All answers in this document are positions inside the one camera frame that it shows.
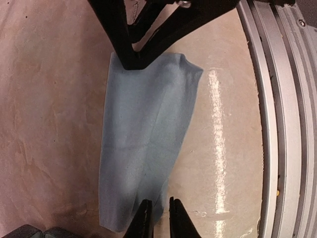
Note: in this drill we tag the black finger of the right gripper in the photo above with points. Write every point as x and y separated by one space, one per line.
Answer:
189 16
112 16

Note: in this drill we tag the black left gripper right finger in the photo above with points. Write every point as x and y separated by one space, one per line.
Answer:
180 224

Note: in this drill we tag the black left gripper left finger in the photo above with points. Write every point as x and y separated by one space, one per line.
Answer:
142 224

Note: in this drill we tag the blue cloth pouch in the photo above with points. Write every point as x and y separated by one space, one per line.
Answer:
146 116

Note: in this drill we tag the blue-grey hard glasses case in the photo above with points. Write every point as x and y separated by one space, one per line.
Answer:
28 231

